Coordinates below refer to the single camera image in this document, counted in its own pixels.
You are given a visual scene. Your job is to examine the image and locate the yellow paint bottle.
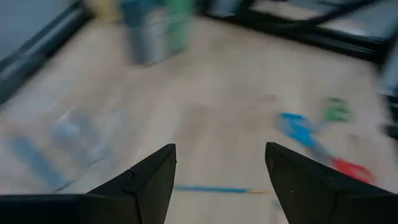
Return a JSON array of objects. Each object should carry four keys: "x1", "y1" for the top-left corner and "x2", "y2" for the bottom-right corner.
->
[{"x1": 84, "y1": 0, "x2": 121, "y2": 20}]

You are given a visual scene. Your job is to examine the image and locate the dark teal paint bottle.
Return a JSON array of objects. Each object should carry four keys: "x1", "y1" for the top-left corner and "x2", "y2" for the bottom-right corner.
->
[{"x1": 129, "y1": 9, "x2": 171, "y2": 65}]

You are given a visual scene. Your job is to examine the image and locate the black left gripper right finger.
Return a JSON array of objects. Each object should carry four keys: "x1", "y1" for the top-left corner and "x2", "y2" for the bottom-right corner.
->
[{"x1": 265, "y1": 142, "x2": 398, "y2": 224}]

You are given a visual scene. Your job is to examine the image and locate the clear plastic bin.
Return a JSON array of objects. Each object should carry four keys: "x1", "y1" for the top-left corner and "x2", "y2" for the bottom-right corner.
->
[
  {"x1": 0, "y1": 102, "x2": 127, "y2": 192},
  {"x1": 126, "y1": 0, "x2": 194, "y2": 67}
]

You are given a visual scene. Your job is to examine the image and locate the green handled scissors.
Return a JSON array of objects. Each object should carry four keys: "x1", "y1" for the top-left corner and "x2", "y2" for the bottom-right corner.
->
[{"x1": 322, "y1": 96, "x2": 354, "y2": 124}]

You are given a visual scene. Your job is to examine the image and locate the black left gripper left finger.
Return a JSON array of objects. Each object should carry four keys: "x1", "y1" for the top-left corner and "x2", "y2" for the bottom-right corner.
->
[{"x1": 0, "y1": 143, "x2": 177, "y2": 224}]

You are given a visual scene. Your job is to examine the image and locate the light blue paint bottle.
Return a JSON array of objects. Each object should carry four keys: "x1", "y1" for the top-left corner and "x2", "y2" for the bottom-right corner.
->
[{"x1": 120, "y1": 0, "x2": 152, "y2": 29}]

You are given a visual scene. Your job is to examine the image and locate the blue handled scissors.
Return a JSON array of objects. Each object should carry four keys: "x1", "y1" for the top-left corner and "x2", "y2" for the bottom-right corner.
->
[{"x1": 275, "y1": 111, "x2": 332, "y2": 158}]

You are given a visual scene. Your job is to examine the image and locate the black aluminium table frame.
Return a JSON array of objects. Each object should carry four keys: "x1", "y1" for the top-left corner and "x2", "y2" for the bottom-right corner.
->
[{"x1": 0, "y1": 0, "x2": 398, "y2": 103}]

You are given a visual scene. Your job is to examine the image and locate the green paint bottle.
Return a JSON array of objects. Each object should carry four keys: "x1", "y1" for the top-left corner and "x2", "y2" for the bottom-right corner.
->
[{"x1": 167, "y1": 0, "x2": 193, "y2": 54}]

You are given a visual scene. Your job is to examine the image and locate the red handled scissors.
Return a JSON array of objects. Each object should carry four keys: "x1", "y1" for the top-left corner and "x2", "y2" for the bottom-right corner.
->
[{"x1": 330, "y1": 157, "x2": 377, "y2": 185}]

